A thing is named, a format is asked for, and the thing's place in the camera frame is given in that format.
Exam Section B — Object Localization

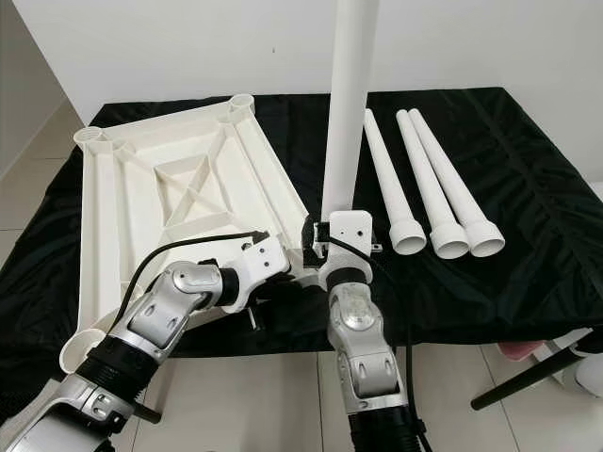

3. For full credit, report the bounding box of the pink stool seat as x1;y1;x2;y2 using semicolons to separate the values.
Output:
497;341;543;361

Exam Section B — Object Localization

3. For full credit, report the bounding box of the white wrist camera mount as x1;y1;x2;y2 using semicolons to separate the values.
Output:
318;211;374;283
231;234;291;307

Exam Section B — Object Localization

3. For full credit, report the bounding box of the white plastic table top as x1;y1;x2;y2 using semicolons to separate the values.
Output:
59;93;326;373

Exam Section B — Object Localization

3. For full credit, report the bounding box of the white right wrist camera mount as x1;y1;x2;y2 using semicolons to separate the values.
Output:
318;211;374;283

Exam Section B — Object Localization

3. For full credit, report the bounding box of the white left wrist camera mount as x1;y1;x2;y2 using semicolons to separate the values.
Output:
231;234;291;307

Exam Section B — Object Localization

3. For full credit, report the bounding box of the white plastic floor object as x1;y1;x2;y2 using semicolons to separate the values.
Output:
546;328;603;396

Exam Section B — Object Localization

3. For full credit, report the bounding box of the white plastic table leg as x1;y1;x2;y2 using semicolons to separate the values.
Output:
396;110;471;260
408;108;507;258
363;108;427;256
320;0;381;219

